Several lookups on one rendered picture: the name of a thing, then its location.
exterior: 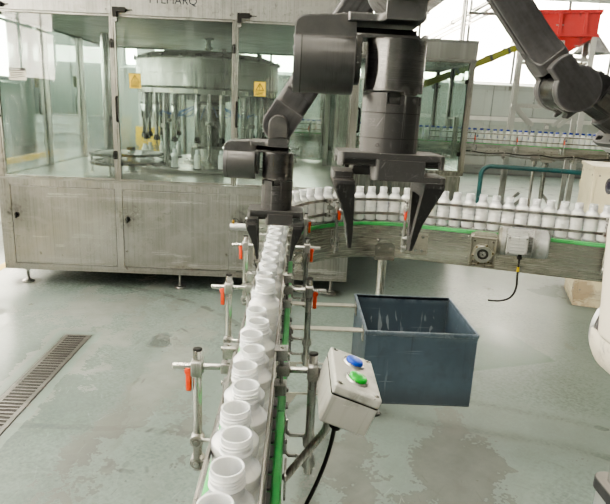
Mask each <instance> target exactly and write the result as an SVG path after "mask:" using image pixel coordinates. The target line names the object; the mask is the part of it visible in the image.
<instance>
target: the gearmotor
mask: <svg viewBox="0 0 610 504"><path fill-rule="evenodd" d="M470 243H471V244H470V249H469V251H470V252H469V258H468V259H469V260H468V265H470V266H471V267H475V266H481V267H490V268H494V267H495V260H496V253H499V255H508V256H517V259H518V264H517V269H516V272H517V273H516V285H515V289H514V292H513V293H512V295H511V296H510V297H508V298H506V299H501V300H491V299H488V301H493V302H500V301H506V300H508V299H510V298H511V297H512V296H513V295H514V294H515V292H516V290H517V286H518V274H519V268H520V267H519V265H520V260H522V257H526V258H536V259H546V258H547V257H548V254H549V250H550V243H551V234H550V232H549V231H542V230H532V229H526V228H516V227H512V228H511V227H504V226H503V227H502V228H501V227H500V228H499V232H498V234H496V233H491V232H481V231H475V232H472V233H471V239H470Z"/></svg>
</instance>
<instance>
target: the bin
mask: <svg viewBox="0 0 610 504"><path fill-rule="evenodd" d="M354 297H355V304H347V303H322V302H317V304H316V306H323V307H348V308H355V309H354V323H353V327H329V326H310V331H334V332H353V337H352V351H351V354H352V355H354V356H357V357H359V358H362V359H365V360H367V361H370V362H371V364H372V368H373V371H374V375H375V379H376V382H377V386H378V389H379V393H380V397H381V400H382V402H381V404H404V405H431V406H459V407H469V403H470V395H471V388H472V380H473V373H474V365H475V358H476V350H477V343H478V339H479V337H480V335H479V334H478V333H477V331H476V330H475V329H474V328H473V326H472V325H471V324H470V322H469V321H468V320H467V319H466V317H465V316H464V315H463V314H462V312H461V311H460V310H459V308H458V307H457V306H456V305H455V303H454V302H453V301H452V299H451V298H448V297H424V296H399V295H374V294H355V295H354Z"/></svg>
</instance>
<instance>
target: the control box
mask: <svg viewBox="0 0 610 504"><path fill-rule="evenodd" d="M348 355H352V354H349V353H346V352H344V351H341V350H338V349H336V348H333V347H331V348H330V350H329V352H328V355H327V357H326V359H325V361H324V363H323V365H322V367H321V370H320V373H319V377H318V380H317V396H318V413H319V420H320V421H322V422H324V423H323V426H322V429H321V430H320V431H319V432H318V434H317V435H316V436H315V437H314V438H313V439H312V441H311V442H310V443H309V444H308V445H307V446H306V448H305V449H304V450H303V451H302V452H301V453H300V454H299V456H298V457H297V458H296V459H295V460H294V461H293V463H292V464H291V465H290V466H289V467H288V468H287V458H285V461H284V473H283V474H282V480H283V481H284V484H283V501H285V492H286V482H287V481H288V480H289V479H290V477H291V476H292V475H293V474H294V473H295V472H296V470H297V469H298V468H299V467H300V466H301V465H302V464H303V462H304V461H305V460H306V459H307V458H308V457H309V455H310V454H311V453H312V452H313V451H314V450H315V449H316V447H317V446H318V445H319V444H320V443H321V442H322V440H323V439H324V438H325V437H326V436H327V435H328V434H329V431H330V428H331V429H332V431H331V436H330V440H329V444H328V448H327V451H326V454H325V457H324V460H323V463H322V466H321V468H320V471H319V473H318V476H317V478H316V480H315V482H314V485H313V487H312V489H311V491H310V493H309V495H308V497H307V499H306V501H305V503H304V504H309V502H310V500H311V498H312V496H313V494H314V492H315V490H316V488H317V486H318V484H319V482H320V479H321V477H322V475H323V472H324V470H325V467H326V465H327V462H328V459H329V456H330V453H331V449H332V446H333V442H334V437H335V433H336V431H339V430H340V428H341V429H344V430H347V431H349V432H352V433H355V434H357V435H360V436H365V435H366V433H367V431H368V429H369V427H370V425H371V423H372V421H373V419H374V417H375V415H376V413H377V410H378V408H379V407H380V405H381V402H382V400H381V397H380V393H379V389H378V386H377V382H376V379H375V375H374V371H373V368H372V364H371V362H370V361H367V360H365V359H362V358H360V359H361V360H362V361H363V366H362V367H358V366H355V365H352V364H351V363H349V362H348V361H347V360H346V358H347V356H348ZM351 371H357V372H360V373H362V374H363V375H365V376H366V378H367V382H366V384H361V383H358V382H356V381H354V380H353V379H352V378H351V377H350V376H349V374H350V372H351ZM286 468H287V469H286Z"/></svg>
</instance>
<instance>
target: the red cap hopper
mask: <svg viewBox="0 0 610 504"><path fill-rule="evenodd" d="M540 11H541V13H542V14H543V16H544V18H545V19H546V21H547V22H548V24H549V25H550V27H551V28H552V30H553V31H554V33H555V34H556V36H557V37H558V38H559V39H560V40H561V41H562V42H563V43H564V45H565V46H566V47H567V49H568V50H569V52H570V51H572V50H574V49H576V48H578V47H580V46H583V48H582V55H581V58H576V60H577V61H578V63H579V65H588V66H591V67H593V62H594V56H595V50H596V44H597V38H598V37H600V34H598V30H599V24H600V18H601V15H602V14H603V13H604V9H540ZM589 44H590V49H589V55H588V58H587V53H588V47H589ZM522 65H525V62H524V60H523V58H522V56H521V54H520V53H519V51H517V54H516V62H515V69H514V77H513V84H512V92H511V100H510V107H509V115H508V122H507V130H510V134H512V133H513V129H514V121H515V114H516V113H517V114H518V115H519V117H520V118H521V119H522V120H523V121H524V122H525V124H526V125H527V126H528V125H530V126H531V127H532V126H533V125H534V124H533V122H532V121H531V120H530V119H529V118H528V117H527V115H526V114H525V113H524V112H523V111H522V110H521V108H539V109H544V108H542V107H541V106H540V105H539V104H518V103H517V99H518V92H519V84H520V77H521V70H522ZM578 113H579V116H578V122H577V128H576V133H579V138H580V137H581V134H582V128H583V122H584V116H585V113H584V112H583V111H582V112H577V113H576V114H574V115H573V116H571V117H570V118H568V119H564V118H562V117H560V118H559V119H558V120H556V121H555V122H554V123H553V124H551V125H552V127H554V126H556V125H557V124H558V123H559V122H560V123H559V124H558V125H557V127H558V128H560V127H561V126H563V125H564V124H565V123H566V122H568V121H569V120H570V119H571V123H570V129H569V133H573V137H574V133H575V126H576V120H577V114H578ZM563 119H564V120H563ZM562 120H563V121H562ZM561 121H562V122H561ZM509 158H510V157H509V156H505V158H504V159H503V160H502V165H509ZM576 164H577V161H576V160H575V161H574V164H571V165H570V170H576ZM563 169H569V160H564V167H563ZM507 173H508V170H506V169H501V175H500V182H499V190H498V196H501V201H500V203H501V205H504V204H505V202H506V201H505V202H504V195H505V187H506V180H507ZM567 175H568V174H562V179H561V185H560V192H559V198H558V204H557V209H556V208H555V209H556V210H559V209H560V205H561V201H563V200H564V194H565V188H566V182H567ZM574 177H575V175H572V174H569V177H568V183H567V189H566V195H565V201H568V202H570V201H571V195H572V189H573V183H574ZM503 202H504V203H503Z"/></svg>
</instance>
